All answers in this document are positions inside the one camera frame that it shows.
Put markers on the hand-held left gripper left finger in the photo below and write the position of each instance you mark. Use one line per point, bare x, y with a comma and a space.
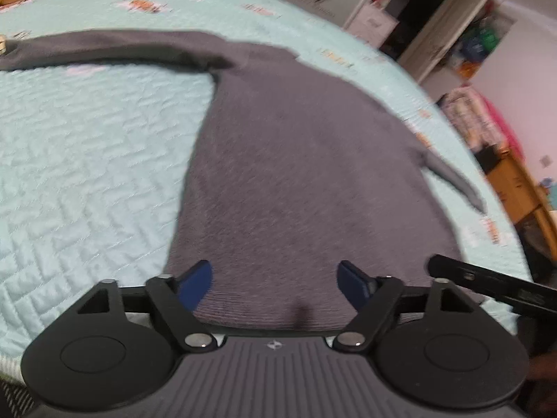
196, 285

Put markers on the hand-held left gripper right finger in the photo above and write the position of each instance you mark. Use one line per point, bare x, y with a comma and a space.
353, 285

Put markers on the grey knit sweater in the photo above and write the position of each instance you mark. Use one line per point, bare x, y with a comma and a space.
304, 161

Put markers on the wooden bedside cabinet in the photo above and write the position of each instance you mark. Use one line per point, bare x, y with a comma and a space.
518, 187

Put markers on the teal box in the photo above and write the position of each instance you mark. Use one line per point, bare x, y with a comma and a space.
550, 196

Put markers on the black chair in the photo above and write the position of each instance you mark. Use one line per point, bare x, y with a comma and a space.
491, 159

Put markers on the red blanket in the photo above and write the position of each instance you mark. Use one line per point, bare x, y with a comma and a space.
507, 130

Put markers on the teal bee-print bedspread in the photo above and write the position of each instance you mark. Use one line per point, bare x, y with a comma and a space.
87, 161

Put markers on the folded floral quilt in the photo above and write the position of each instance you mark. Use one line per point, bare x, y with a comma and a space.
470, 117

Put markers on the orange bag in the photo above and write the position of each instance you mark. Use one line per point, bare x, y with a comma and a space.
466, 67

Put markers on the blue bag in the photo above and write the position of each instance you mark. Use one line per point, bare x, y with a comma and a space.
472, 48

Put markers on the green plastic bag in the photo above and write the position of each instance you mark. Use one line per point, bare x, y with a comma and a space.
487, 39

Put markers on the white door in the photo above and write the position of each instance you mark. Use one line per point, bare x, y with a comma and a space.
444, 37

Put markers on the white drawer cabinet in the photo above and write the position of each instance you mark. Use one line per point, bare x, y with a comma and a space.
372, 24

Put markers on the wall socket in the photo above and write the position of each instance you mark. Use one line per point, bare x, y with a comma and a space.
544, 162

